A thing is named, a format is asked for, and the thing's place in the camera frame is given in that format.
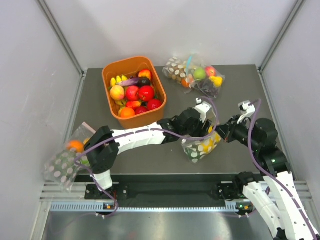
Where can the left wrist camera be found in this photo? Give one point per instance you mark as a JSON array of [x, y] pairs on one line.
[[205, 110]]

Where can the orange in left bag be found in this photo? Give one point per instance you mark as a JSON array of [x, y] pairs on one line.
[[76, 145]]

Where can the polka dot zip bag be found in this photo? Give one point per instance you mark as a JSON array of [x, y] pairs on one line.
[[196, 150]]

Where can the grey cable duct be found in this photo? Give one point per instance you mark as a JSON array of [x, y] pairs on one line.
[[108, 207]]

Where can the red yellow apple in bin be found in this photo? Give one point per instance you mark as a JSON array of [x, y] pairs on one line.
[[145, 73]]

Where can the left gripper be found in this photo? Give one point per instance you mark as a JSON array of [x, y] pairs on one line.
[[204, 132]]

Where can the yellow fruit in left bag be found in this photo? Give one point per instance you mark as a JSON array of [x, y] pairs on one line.
[[86, 141]]

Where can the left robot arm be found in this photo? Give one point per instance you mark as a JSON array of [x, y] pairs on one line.
[[106, 144]]

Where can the fake banana bunch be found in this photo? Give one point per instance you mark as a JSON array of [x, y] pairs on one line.
[[117, 79]]

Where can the fake eggplant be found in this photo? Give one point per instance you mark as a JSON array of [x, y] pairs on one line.
[[137, 81]]

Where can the dark red fruit in bin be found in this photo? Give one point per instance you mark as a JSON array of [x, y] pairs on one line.
[[153, 104]]

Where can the red fake apple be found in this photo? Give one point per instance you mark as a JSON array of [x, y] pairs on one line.
[[146, 93]]

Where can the orange in bin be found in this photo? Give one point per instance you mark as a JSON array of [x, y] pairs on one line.
[[127, 112]]

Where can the orange plastic bin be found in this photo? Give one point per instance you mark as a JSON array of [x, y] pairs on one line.
[[129, 67]]

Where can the green fruit in left bag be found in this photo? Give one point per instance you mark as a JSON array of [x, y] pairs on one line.
[[84, 161]]

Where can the peach in bin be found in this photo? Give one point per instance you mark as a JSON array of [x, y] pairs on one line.
[[117, 93]]

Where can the red apple in bag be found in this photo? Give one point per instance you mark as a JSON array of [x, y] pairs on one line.
[[210, 71]]

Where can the purple fake grapes in bag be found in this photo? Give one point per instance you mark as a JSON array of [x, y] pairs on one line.
[[207, 88]]

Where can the yellow fake pear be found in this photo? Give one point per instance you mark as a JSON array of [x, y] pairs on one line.
[[217, 81]]

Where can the green fake apple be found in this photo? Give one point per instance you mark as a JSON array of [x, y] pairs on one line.
[[199, 74]]

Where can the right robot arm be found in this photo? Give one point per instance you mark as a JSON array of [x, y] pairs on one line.
[[284, 214]]

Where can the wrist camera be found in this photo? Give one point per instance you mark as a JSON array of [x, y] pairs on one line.
[[205, 110], [247, 109]]

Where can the clear bag with fruit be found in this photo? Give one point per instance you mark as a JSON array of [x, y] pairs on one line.
[[196, 62]]

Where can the yellow fake fruit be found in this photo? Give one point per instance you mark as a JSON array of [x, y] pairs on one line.
[[210, 130], [208, 145]]

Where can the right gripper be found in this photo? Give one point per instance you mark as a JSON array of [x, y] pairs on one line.
[[232, 125]]

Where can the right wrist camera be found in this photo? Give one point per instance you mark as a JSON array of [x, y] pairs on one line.
[[247, 109]]

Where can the brown polka dot bag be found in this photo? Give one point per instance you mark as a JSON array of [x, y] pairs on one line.
[[179, 70]]

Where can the left zip bag with fruit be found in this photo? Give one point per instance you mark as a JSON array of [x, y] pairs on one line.
[[61, 168]]

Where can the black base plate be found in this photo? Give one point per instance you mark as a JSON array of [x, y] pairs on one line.
[[124, 188]]

